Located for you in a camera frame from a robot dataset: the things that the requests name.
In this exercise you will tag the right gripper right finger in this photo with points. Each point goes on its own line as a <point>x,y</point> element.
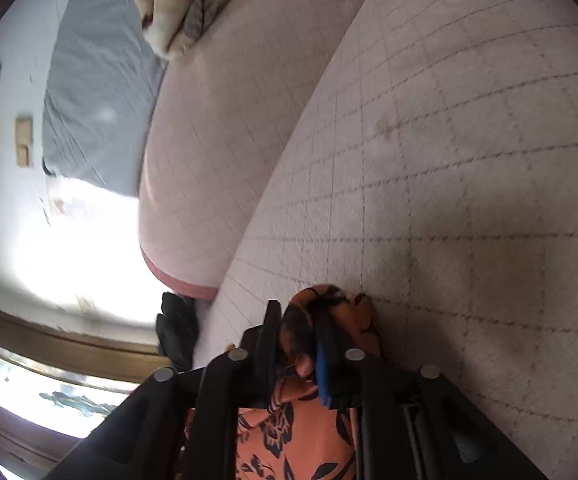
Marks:
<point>410,424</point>

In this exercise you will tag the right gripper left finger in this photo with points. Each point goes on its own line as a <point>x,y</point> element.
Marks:
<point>182,423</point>

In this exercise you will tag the orange black floral shirt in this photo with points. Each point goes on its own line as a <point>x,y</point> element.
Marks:
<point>293,408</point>

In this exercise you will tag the black clothes pile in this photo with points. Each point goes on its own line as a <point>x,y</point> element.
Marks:
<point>177,327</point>

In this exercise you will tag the wooden stained glass door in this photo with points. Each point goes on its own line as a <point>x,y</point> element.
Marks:
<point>56,388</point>

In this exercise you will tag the pink quilted bed cover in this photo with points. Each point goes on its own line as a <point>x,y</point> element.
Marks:
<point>435,168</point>

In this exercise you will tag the pink quilted bolster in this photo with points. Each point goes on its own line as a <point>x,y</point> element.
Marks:
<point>224,114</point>

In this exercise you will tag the grey blue pillow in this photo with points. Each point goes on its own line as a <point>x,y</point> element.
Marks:
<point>100,94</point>

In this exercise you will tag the beige wall switch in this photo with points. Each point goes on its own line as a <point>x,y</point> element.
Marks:
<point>24,141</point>

